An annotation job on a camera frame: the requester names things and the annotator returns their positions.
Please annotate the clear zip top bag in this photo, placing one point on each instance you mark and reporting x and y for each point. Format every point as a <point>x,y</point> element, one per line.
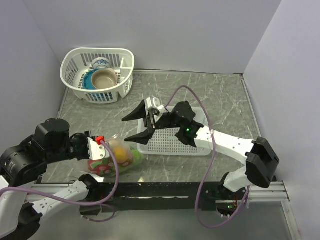
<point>124,166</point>

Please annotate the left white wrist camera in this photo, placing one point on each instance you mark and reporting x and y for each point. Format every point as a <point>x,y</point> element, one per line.
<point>96,152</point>

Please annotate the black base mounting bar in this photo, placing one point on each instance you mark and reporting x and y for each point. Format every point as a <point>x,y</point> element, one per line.
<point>143,196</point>

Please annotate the white slotted dish basket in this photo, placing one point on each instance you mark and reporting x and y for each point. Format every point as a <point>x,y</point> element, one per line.
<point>78,62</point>

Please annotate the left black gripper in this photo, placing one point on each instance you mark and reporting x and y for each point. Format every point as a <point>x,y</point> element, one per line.
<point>86,155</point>

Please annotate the white perforated tray basket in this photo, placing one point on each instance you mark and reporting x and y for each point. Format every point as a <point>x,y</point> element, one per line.
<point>164,141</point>

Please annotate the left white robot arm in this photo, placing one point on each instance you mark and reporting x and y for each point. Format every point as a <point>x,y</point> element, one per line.
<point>21,207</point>

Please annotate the blue white porcelain bowl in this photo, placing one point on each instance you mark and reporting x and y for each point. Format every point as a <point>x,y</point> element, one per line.
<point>100,63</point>

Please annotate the red fake dragon fruit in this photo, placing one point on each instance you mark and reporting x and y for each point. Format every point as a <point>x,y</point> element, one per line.
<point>100,167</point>

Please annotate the blue plate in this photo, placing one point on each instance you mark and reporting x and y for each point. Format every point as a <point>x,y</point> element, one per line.
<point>87,81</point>

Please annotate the orange fake fruit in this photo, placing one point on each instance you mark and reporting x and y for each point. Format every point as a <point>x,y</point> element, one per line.
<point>121,154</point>

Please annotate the green fake apple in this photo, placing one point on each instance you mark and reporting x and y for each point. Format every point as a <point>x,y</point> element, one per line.
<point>137,157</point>

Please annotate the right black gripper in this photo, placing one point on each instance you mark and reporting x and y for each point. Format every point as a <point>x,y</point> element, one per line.
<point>140,112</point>

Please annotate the white fake radish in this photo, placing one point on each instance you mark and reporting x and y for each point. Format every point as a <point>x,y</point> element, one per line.
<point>114,143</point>

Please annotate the beige bowl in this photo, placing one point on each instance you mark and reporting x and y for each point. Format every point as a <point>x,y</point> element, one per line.
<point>104,79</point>

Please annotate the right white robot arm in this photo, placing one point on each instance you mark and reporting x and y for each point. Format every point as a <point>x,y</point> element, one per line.
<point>258,158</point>

